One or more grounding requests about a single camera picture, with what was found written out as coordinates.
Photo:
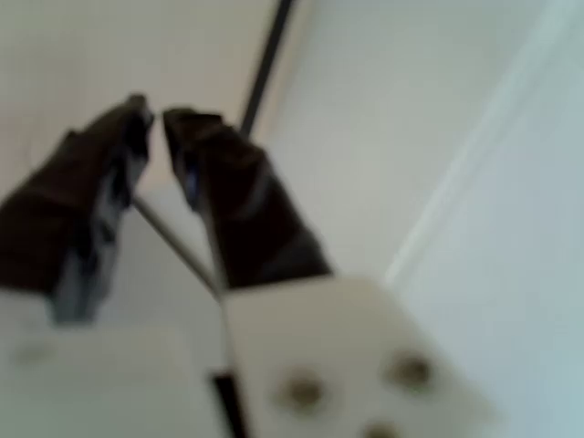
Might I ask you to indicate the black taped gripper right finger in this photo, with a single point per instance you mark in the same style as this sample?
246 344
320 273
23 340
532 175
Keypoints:
251 214

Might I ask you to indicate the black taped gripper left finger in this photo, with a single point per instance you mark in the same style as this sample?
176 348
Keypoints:
55 219

